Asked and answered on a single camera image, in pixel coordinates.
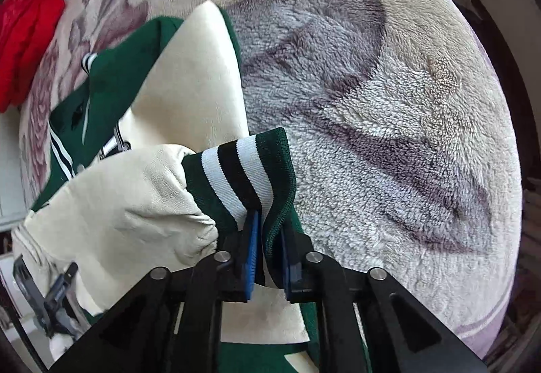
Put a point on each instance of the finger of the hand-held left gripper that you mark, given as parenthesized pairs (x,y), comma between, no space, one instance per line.
(59,301)

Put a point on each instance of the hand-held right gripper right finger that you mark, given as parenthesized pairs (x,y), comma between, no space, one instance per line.
(289,276)

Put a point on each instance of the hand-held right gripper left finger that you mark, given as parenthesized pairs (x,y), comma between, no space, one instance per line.
(252,259)

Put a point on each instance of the green and cream varsity jacket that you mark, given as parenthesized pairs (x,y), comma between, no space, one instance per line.
(139,195)

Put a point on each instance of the white furniture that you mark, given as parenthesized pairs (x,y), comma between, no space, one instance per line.
(10,178)

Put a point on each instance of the floral fleece blanket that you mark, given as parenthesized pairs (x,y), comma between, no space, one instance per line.
(380,111)

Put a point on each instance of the red cloth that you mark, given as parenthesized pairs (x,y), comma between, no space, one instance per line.
(25,31)

